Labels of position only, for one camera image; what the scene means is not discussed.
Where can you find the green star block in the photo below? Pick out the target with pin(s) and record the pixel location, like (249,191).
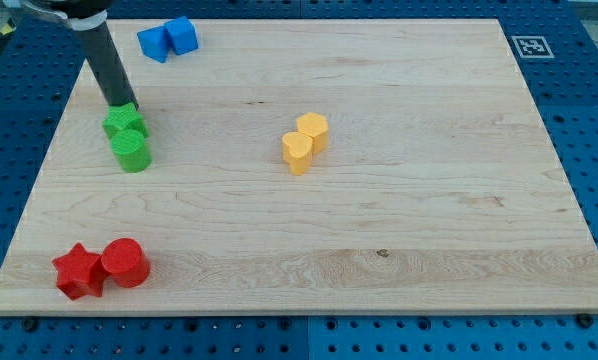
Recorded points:
(124,117)

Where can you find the blue cube block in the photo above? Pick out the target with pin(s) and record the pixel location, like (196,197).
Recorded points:
(182,34)

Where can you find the red star block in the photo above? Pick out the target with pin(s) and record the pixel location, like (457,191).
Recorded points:
(80,273)

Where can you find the green cylinder block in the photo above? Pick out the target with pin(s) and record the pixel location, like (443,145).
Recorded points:
(131,150)

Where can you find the yellow heart block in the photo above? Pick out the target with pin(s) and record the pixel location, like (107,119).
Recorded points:
(297,152)

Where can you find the red cylinder block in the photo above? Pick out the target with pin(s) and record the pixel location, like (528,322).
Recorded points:
(126,262)

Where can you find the yellow hexagon block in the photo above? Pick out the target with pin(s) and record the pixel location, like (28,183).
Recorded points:
(316,127)

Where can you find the blue pentagon block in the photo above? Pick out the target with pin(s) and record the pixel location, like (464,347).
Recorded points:
(154,43)

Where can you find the robot arm end black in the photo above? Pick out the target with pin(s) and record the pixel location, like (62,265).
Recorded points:
(78,15)

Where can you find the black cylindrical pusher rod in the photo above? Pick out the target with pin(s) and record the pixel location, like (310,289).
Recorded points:
(105,63)

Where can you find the white fiducial marker tag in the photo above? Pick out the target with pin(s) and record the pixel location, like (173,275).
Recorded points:
(532,47)

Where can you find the wooden board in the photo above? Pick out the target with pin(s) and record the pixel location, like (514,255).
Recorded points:
(440,191)

